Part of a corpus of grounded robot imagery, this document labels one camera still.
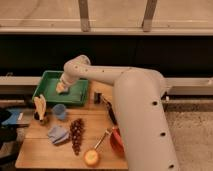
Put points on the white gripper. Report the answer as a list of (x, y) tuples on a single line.
[(66, 80)]

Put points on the blue grey sponge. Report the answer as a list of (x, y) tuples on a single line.
[(64, 91)]

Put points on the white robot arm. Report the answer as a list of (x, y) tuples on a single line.
[(137, 94)]

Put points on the green plastic tray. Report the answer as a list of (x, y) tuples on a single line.
[(76, 95)]

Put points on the small blue cup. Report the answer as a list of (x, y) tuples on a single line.
[(59, 110)]

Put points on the banana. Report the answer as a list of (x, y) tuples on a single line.
[(40, 103)]

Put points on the dark grape bunch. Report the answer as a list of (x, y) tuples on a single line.
[(76, 133)]

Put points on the blue folded cloth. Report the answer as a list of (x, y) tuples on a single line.
[(57, 134)]

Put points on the blue object at left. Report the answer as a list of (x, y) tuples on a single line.
[(10, 116)]

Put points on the metal spoon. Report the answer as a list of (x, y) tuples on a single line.
[(106, 133)]

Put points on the orange carrot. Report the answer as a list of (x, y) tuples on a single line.
[(116, 134)]

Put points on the yellow apple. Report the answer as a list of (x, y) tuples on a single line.
[(91, 158)]

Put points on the red bowl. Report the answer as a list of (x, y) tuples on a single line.
[(116, 146)]

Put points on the black handled knife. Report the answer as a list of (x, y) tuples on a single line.
[(110, 110)]

